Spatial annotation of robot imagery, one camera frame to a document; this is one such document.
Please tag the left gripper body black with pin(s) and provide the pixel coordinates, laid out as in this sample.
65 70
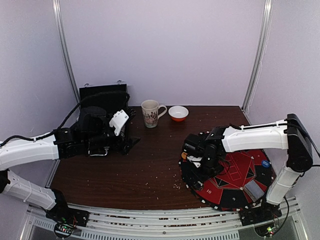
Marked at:
97 140

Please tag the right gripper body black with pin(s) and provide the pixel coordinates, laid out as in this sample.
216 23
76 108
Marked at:
197 175

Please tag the orange big blind button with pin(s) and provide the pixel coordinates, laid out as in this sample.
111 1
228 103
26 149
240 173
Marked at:
184 155

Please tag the blue small blind button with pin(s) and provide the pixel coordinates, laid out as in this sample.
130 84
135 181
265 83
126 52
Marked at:
265 163

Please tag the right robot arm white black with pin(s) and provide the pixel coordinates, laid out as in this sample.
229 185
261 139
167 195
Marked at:
286 143

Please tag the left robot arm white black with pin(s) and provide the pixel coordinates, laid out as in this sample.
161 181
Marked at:
19 150

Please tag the red black poker mat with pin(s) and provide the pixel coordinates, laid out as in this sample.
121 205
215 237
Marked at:
225 191

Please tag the white floral ceramic mug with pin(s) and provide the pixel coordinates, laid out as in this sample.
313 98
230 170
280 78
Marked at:
152 111

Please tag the black poker chip case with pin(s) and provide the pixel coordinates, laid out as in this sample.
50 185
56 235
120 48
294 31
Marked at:
111 98

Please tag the deck of playing cards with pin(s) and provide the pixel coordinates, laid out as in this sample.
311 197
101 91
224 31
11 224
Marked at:
253 190

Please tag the orange white ceramic bowl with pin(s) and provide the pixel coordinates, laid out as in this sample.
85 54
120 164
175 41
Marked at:
178 113

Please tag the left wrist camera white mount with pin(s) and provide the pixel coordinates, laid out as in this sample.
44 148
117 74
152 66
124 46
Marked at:
118 121

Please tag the left aluminium frame post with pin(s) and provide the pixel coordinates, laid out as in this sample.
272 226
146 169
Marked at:
65 53

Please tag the aluminium frame post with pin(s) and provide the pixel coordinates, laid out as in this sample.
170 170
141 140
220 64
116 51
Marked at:
260 51
65 53

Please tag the right aluminium frame post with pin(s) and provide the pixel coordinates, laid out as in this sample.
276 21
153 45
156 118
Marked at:
260 51

